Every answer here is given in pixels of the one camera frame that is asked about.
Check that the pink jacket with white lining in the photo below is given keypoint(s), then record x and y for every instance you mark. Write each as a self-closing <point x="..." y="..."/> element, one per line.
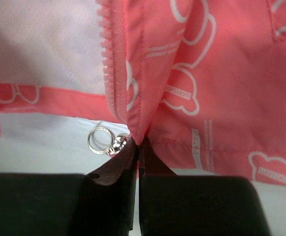
<point x="204" y="80"/>

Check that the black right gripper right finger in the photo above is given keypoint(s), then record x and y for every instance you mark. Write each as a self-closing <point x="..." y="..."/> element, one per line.
<point x="173" y="205"/>

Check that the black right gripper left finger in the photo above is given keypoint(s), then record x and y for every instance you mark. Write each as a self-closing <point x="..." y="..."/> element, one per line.
<point x="100" y="203"/>

